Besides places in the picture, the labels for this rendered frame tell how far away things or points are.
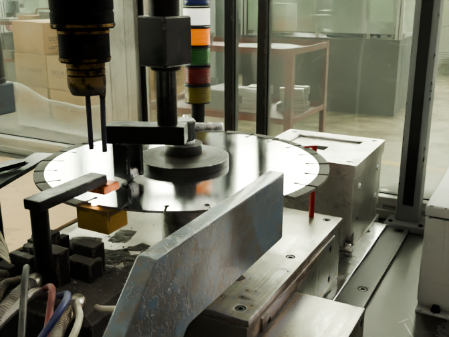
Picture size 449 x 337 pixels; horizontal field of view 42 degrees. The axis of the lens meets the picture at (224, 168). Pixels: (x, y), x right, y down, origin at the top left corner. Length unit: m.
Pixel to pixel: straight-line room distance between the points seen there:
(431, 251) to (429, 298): 0.07
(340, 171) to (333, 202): 0.05
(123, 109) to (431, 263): 0.79
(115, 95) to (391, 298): 0.77
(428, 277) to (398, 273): 0.12
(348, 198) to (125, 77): 0.61
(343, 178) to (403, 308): 0.21
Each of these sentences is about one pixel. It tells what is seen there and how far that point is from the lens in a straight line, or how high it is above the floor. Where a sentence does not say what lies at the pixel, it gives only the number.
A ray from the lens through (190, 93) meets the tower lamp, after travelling 0.99.
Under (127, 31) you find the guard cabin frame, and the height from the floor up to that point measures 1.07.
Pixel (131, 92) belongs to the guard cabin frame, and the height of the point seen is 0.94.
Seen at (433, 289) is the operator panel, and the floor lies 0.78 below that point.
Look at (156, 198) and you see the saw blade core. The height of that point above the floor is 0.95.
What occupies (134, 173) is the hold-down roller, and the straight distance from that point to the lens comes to 0.64.
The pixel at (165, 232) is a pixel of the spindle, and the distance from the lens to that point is 0.73.
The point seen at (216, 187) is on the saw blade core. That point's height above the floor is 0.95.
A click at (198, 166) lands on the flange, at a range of 0.67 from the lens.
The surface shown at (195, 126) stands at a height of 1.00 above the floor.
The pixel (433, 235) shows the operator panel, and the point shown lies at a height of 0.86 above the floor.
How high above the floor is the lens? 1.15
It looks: 17 degrees down
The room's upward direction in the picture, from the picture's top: straight up
